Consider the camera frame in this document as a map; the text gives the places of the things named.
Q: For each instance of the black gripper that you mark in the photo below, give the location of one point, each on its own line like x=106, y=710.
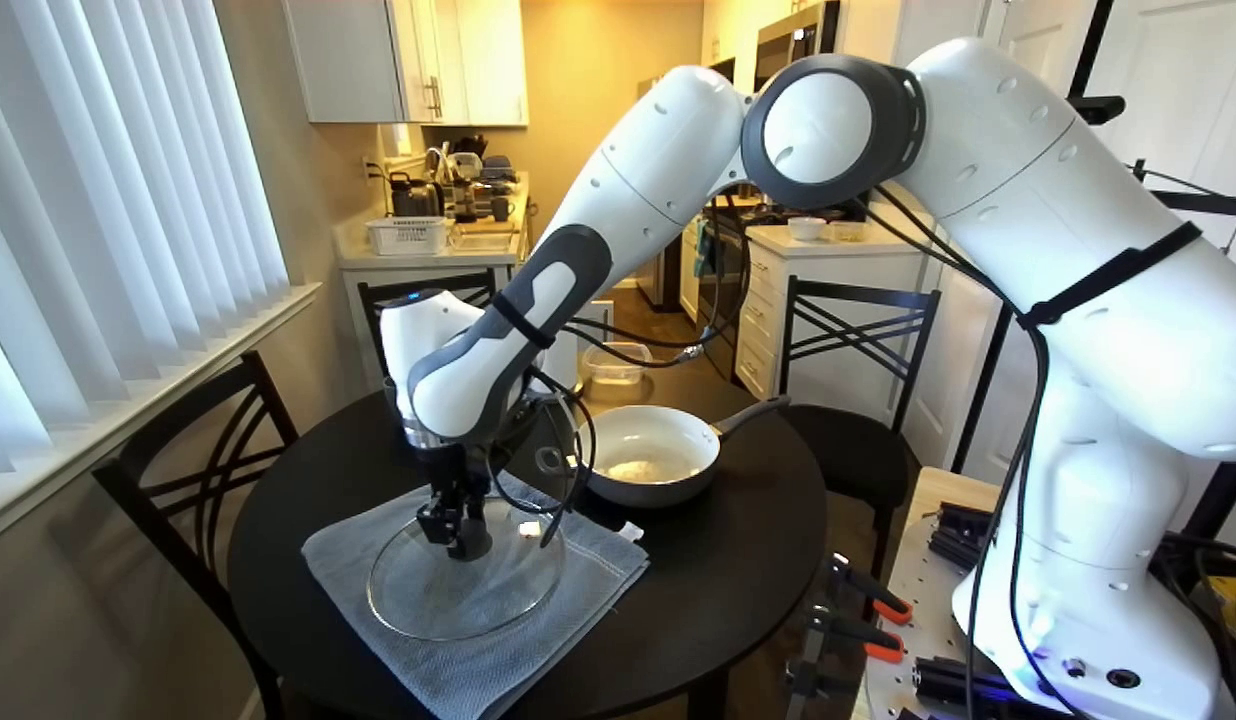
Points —
x=456, y=483

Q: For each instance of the glass lid with grey knob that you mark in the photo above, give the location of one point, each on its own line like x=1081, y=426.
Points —
x=483, y=602

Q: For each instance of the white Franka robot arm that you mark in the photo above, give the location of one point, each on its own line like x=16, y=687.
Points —
x=1149, y=334

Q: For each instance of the blue-grey dish cloth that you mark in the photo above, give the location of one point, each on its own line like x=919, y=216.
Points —
x=348, y=567

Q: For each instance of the clear plastic container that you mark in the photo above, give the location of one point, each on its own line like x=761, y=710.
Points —
x=622, y=378

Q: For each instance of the white kitchen counter unit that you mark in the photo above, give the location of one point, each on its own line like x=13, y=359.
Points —
x=490, y=249

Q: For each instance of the round black table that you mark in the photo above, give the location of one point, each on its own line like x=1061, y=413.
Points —
x=738, y=573

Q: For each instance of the white plastic tray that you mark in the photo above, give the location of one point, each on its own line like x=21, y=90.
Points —
x=409, y=235

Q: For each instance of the black coffee maker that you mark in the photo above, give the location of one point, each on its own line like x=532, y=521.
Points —
x=419, y=199

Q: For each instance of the white window sill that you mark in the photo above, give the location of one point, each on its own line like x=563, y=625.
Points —
x=137, y=413

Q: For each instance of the black oven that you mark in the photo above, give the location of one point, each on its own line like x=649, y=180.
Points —
x=722, y=293

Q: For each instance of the black clamp orange tips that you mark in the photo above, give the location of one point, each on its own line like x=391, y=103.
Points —
x=862, y=642
x=871, y=593

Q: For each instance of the white drawer cabinet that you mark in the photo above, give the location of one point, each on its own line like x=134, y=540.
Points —
x=829, y=267

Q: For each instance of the white robot mounting platform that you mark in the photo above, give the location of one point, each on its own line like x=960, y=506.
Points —
x=919, y=587

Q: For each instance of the white vertical blinds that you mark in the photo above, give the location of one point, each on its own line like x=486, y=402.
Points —
x=108, y=203

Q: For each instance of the white upper kitchen cabinets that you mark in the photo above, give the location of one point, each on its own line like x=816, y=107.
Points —
x=348, y=61

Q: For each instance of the dark microwave oven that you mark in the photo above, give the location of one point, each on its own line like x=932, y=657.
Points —
x=788, y=43

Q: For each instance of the black tripod stand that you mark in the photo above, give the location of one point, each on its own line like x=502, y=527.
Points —
x=1095, y=47

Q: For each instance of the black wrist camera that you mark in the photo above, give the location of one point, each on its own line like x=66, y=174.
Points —
x=541, y=455

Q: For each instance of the black bracket blocks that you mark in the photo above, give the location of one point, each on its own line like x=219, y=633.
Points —
x=960, y=535

